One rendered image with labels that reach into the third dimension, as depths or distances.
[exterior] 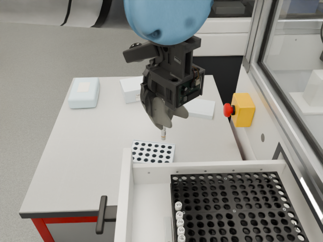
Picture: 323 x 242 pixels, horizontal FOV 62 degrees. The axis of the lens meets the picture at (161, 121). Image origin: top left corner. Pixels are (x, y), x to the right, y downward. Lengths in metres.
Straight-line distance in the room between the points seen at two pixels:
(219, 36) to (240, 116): 0.51
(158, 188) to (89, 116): 0.43
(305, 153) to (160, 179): 0.30
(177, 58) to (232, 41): 0.81
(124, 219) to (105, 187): 0.26
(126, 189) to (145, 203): 0.10
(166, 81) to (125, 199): 0.22
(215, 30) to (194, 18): 0.95
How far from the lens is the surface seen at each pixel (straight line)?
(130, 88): 0.98
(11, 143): 2.17
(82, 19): 0.22
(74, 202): 0.73
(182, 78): 0.43
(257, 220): 0.54
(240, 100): 0.77
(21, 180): 1.90
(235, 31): 1.20
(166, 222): 0.57
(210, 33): 1.18
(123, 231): 0.47
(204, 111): 0.93
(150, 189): 0.63
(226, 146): 0.84
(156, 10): 0.21
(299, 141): 0.57
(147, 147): 0.77
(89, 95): 0.98
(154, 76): 0.45
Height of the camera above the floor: 1.34
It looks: 40 degrees down
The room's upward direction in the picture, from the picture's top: straight up
